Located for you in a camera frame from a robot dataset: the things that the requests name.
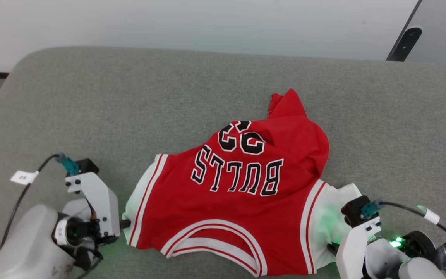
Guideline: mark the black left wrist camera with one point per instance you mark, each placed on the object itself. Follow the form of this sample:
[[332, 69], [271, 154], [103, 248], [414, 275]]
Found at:
[[88, 166]]

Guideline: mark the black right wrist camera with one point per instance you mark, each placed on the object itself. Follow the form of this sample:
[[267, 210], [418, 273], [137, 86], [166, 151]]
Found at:
[[352, 211]]

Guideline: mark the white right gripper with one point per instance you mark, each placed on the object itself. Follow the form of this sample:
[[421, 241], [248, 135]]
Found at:
[[352, 248]]

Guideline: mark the black rounded door fitting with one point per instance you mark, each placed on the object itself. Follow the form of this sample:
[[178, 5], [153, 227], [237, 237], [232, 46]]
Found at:
[[407, 42]]

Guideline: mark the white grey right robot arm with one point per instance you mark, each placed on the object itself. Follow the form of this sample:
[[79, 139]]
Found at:
[[401, 259]]

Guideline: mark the red and white basketball jersey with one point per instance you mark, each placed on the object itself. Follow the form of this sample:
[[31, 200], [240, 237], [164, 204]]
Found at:
[[238, 201]]

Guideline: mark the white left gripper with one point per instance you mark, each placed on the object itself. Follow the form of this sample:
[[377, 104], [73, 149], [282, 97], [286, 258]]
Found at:
[[105, 205]]

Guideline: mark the black door stopper bar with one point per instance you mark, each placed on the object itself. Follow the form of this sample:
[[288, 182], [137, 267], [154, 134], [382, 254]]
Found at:
[[410, 17]]

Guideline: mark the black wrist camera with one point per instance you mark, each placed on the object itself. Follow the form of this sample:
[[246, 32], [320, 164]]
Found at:
[[88, 166], [352, 211]]

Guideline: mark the grey door panel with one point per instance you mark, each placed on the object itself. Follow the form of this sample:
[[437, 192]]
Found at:
[[443, 31]]

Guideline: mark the grey fabric sofa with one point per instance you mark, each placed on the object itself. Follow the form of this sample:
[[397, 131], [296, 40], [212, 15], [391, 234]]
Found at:
[[130, 97]]

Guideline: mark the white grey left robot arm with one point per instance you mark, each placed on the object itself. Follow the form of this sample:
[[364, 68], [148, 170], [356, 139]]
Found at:
[[25, 248]]

